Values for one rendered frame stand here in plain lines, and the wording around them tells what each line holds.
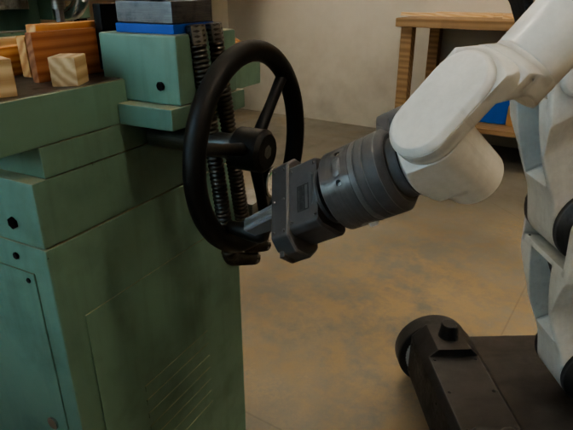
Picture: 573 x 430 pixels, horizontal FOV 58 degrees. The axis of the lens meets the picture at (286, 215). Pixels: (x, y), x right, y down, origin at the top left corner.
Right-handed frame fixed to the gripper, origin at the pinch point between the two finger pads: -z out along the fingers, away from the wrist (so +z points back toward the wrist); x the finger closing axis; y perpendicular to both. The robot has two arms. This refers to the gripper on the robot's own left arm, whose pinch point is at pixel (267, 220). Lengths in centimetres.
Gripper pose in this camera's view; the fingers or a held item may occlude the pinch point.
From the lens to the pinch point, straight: 63.1
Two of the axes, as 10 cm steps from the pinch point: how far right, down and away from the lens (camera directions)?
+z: 7.6, -3.0, -5.7
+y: -6.4, -3.5, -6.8
